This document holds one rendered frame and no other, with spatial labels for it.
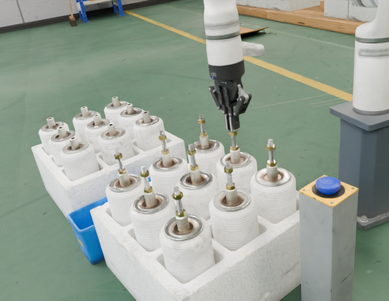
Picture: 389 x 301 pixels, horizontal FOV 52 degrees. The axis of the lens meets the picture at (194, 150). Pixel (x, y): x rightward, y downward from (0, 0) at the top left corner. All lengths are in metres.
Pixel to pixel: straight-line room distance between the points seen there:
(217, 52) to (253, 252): 0.40
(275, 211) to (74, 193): 0.57
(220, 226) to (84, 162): 0.51
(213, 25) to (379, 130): 0.47
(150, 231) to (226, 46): 0.40
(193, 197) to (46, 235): 0.60
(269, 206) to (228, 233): 0.12
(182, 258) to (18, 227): 0.78
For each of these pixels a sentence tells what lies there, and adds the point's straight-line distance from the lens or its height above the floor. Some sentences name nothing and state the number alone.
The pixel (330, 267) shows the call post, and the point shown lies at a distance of 0.75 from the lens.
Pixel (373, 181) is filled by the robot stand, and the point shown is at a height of 0.14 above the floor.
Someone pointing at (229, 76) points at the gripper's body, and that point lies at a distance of 0.83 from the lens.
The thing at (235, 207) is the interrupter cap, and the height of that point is 0.25.
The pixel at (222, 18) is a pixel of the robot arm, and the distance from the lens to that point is 0.80.
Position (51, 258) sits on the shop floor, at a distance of 1.21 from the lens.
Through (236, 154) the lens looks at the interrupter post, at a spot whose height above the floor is 0.27.
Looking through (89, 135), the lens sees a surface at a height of 0.23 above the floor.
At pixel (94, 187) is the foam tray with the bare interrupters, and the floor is 0.15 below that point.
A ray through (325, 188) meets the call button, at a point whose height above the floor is 0.33.
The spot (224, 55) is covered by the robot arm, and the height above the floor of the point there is 0.51.
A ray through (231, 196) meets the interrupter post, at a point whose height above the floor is 0.27.
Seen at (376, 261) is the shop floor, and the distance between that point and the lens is 1.05.
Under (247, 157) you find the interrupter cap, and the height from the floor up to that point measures 0.25.
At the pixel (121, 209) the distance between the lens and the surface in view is 0.91.
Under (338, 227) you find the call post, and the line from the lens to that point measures 0.71.
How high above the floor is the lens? 0.70
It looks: 26 degrees down
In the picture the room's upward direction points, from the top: 9 degrees counter-clockwise
